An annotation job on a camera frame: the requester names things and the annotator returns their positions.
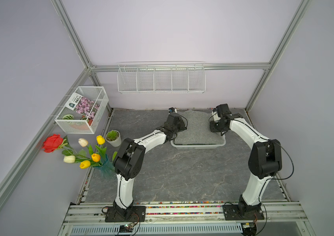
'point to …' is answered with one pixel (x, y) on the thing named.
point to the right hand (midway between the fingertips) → (212, 126)
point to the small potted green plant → (113, 138)
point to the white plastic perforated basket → (197, 146)
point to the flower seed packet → (82, 104)
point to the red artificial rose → (52, 143)
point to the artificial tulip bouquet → (97, 158)
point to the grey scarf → (198, 131)
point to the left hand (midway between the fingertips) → (184, 122)
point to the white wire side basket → (69, 121)
